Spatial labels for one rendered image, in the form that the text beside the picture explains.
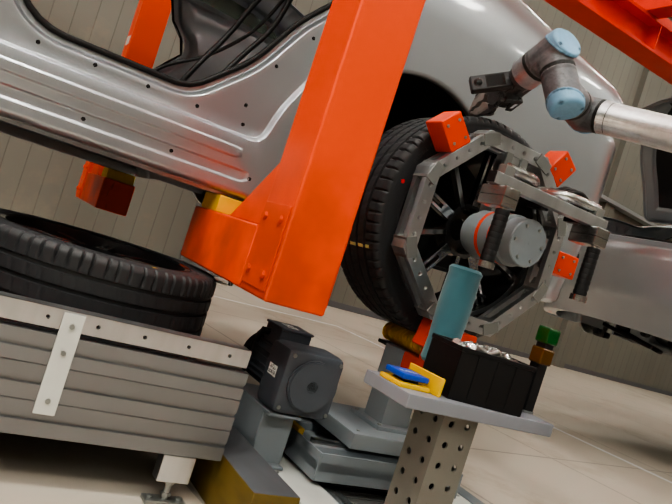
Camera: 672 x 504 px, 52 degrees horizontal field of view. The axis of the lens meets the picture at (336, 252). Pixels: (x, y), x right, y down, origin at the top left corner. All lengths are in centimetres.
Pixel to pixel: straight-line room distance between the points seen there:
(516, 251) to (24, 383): 119
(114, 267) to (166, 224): 614
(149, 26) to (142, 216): 366
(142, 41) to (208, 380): 290
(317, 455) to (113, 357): 62
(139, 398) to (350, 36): 93
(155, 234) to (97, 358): 620
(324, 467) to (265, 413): 21
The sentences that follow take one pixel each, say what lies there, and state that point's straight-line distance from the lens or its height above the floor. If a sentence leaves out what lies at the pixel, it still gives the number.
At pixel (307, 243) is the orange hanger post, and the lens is 157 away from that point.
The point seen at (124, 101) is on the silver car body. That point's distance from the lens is 196.
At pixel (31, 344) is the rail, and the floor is 31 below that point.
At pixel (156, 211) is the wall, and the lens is 771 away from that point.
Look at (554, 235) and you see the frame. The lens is 215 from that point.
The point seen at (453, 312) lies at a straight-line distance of 179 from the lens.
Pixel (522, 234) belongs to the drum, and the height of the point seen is 87.
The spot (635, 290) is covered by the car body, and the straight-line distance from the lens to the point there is 447.
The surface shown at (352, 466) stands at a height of 14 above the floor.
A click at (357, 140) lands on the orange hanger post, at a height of 93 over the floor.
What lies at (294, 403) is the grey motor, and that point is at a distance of 183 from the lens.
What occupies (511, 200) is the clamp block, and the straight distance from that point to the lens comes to 171.
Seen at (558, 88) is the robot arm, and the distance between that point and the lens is 184.
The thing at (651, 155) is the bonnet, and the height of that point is 211.
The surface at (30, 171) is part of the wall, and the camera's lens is 731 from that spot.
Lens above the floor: 67
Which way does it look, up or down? level
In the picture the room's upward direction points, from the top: 18 degrees clockwise
